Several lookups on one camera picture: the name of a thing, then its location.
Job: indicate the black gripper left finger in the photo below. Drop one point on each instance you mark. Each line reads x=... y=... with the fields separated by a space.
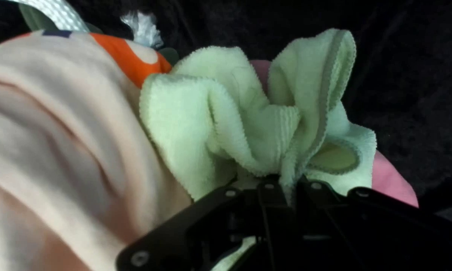
x=196 y=226

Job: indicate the peach cloth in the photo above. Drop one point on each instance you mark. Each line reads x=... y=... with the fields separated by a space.
x=60 y=150

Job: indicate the light green cloth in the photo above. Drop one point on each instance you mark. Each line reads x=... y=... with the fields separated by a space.
x=235 y=125

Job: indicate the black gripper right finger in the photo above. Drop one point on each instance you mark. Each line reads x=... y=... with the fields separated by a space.
x=386 y=230

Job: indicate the black table cloth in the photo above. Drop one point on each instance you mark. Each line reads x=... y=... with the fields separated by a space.
x=411 y=75

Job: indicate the pink cloth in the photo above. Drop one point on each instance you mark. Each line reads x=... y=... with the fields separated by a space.
x=393 y=182

